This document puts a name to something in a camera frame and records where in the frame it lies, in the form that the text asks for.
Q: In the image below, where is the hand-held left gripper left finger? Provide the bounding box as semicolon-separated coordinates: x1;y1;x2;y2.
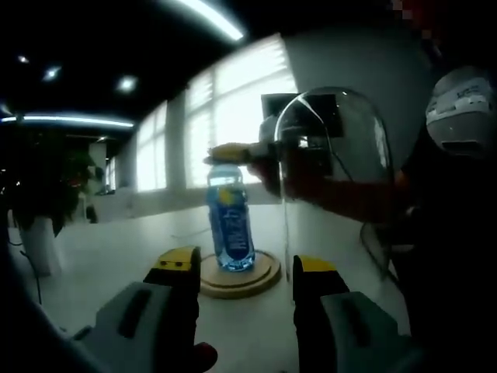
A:
71;245;203;373

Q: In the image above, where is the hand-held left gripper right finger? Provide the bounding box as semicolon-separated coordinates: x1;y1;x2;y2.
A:
291;254;428;373

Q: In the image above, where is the blue drink bottle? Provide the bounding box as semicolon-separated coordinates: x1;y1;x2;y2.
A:
207;159;258;273

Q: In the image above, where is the clear glass dome cover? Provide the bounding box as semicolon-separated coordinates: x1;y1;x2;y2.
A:
273;86;397;283

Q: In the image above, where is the person's right hand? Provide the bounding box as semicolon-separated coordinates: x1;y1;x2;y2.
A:
248;159;312;197

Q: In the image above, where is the person's left hand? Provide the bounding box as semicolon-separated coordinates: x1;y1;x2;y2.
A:
193;341;218;373

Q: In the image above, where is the large bright window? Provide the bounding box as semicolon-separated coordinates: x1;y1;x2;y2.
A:
134;33;300;193

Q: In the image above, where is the round wooden base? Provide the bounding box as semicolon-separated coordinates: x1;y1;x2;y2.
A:
197;250;283;300

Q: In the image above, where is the long ceiling light strip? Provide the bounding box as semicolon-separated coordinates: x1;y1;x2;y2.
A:
166;0;245;42
0;112;135;129

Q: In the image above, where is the green potted plant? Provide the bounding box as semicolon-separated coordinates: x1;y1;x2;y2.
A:
5;127;106;277

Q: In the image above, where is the black wall monitor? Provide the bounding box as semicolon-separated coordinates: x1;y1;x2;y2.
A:
261;92;346;138

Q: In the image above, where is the thin gripper cable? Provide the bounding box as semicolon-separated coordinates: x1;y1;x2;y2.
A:
328;145;355;183

